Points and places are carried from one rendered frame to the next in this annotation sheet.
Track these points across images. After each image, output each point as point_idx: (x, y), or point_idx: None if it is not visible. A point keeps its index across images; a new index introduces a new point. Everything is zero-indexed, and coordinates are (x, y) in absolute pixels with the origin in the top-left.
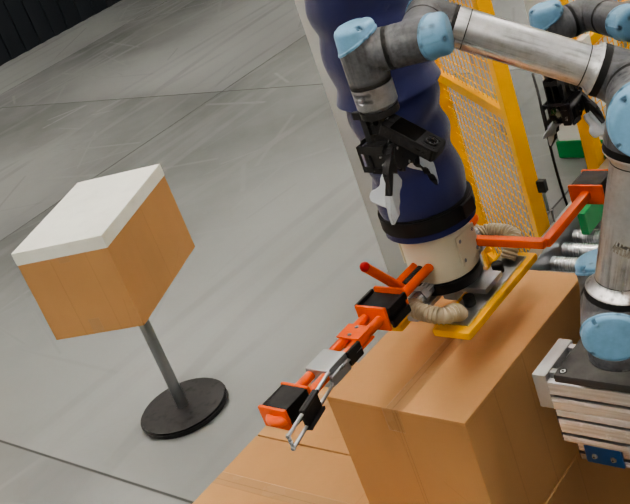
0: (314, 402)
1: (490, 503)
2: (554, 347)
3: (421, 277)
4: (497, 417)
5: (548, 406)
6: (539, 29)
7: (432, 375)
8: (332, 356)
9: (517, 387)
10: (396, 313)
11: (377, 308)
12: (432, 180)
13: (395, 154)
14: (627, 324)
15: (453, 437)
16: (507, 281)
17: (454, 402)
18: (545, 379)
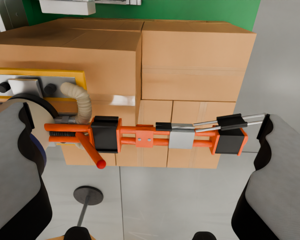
0: (226, 123)
1: (139, 38)
2: (53, 10)
3: (62, 125)
4: (107, 45)
5: (95, 5)
6: None
7: (101, 94)
8: (176, 137)
9: (80, 44)
10: (108, 122)
11: (118, 135)
12: (31, 118)
13: None
14: None
15: (136, 60)
16: (13, 73)
17: (119, 67)
18: (87, 2)
